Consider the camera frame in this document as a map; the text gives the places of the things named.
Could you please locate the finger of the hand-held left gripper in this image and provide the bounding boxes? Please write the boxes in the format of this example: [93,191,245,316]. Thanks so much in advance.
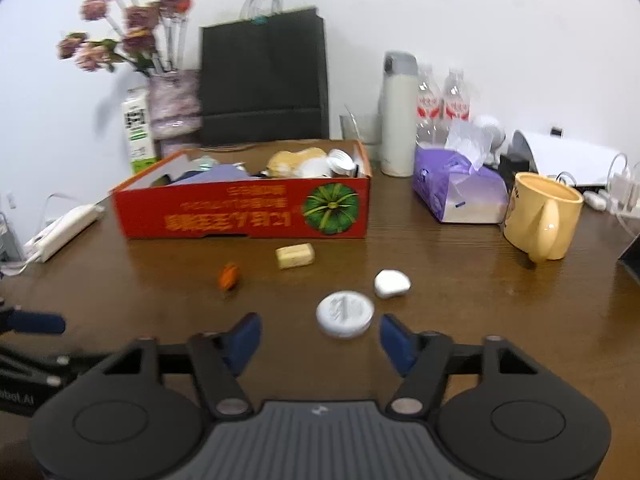
[0,343,115,390]
[0,307,67,336]

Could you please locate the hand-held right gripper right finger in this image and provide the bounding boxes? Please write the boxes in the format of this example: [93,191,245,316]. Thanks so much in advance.
[378,312,544,419]

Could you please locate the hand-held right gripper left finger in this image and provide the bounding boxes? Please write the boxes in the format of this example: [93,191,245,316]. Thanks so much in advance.
[102,311,264,419]

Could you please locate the white round container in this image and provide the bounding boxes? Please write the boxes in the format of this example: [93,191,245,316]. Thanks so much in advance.
[315,290,375,340]

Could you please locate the red cardboard box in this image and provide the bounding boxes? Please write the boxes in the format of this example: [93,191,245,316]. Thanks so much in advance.
[110,138,374,240]

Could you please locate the lavender notebook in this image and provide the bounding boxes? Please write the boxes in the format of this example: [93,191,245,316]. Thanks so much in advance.
[196,163,252,184]

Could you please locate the white desktop device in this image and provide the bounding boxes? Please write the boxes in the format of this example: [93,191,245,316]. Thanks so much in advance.
[509,129,629,189]

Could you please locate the white earbud case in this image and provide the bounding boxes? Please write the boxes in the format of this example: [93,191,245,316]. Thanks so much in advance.
[373,269,413,300]

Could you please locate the small orange object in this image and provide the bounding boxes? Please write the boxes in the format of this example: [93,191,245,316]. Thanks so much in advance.
[218,262,241,291]

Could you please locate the white power strip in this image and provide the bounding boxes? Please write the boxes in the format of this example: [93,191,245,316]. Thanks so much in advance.
[23,203,107,264]

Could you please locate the cream rectangular bar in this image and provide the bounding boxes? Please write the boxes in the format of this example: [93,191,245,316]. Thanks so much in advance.
[275,242,316,270]

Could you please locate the purple tissue pack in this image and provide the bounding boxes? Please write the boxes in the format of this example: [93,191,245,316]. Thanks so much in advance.
[412,120,510,225]

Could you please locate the white round lid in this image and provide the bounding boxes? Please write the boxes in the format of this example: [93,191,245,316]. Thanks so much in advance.
[300,159,333,179]

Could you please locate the yellow mug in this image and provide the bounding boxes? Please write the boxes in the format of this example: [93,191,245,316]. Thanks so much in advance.
[502,171,585,264]

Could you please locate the small black box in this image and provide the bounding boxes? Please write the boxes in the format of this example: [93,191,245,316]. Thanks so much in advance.
[498,152,536,194]

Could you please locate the white and green carton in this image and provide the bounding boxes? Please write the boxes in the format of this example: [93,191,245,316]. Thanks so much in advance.
[121,86,157,176]

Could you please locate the clear glass cup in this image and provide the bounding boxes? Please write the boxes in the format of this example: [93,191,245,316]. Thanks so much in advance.
[339,112,384,147]

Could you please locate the white thermos bottle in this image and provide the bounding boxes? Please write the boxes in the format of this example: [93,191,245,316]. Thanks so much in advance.
[379,50,419,178]

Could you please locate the white round gadget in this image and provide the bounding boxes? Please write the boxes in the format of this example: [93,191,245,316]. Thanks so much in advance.
[472,115,506,156]

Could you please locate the clear water bottle red label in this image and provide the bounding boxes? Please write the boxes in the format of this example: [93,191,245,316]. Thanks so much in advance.
[442,67,472,124]
[416,64,445,146]

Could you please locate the patterned lilac vase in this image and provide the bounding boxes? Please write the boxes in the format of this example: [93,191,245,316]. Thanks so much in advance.
[147,70,203,141]

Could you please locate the black paper bag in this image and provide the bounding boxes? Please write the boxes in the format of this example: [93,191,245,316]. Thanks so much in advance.
[198,0,331,149]

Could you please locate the pink dried flowers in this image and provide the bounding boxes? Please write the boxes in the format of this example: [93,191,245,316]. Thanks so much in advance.
[56,0,194,74]

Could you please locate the white power cable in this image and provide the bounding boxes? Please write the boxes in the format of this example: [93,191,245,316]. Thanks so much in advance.
[42,191,77,222]

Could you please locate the white charger with cable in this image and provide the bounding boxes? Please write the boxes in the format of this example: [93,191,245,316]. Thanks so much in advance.
[606,152,640,221]

